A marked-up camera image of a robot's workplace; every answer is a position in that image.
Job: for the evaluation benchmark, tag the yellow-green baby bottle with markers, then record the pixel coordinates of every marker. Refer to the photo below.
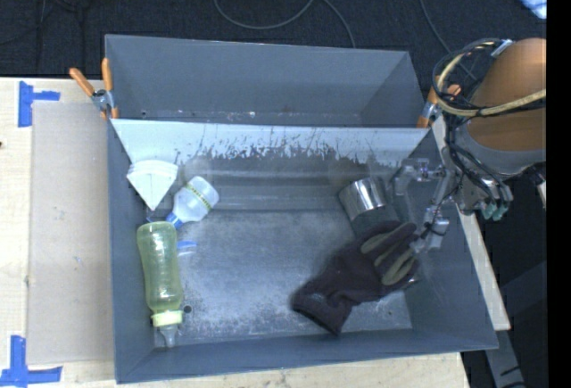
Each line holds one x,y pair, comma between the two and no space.
159,266

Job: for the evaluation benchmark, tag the clear plastic bottle blue cap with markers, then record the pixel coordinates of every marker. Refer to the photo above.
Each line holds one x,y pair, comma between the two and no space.
194,199

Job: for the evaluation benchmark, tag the shiny metal can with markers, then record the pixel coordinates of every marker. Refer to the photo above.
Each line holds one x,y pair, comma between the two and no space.
363,199

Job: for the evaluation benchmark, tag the white paper cone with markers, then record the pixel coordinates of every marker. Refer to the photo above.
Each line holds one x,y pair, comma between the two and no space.
151,183

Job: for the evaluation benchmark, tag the dark glove with olive fingers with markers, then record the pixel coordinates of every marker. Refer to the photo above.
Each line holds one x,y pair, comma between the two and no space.
352,279

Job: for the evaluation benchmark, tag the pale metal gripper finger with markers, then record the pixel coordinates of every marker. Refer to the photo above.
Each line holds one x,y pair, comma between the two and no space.
435,223
419,170

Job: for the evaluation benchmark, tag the grey metal bin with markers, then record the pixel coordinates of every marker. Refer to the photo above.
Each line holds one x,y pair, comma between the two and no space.
267,270

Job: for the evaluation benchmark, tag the pale wood flat board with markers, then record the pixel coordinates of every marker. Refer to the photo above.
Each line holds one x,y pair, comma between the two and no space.
67,221

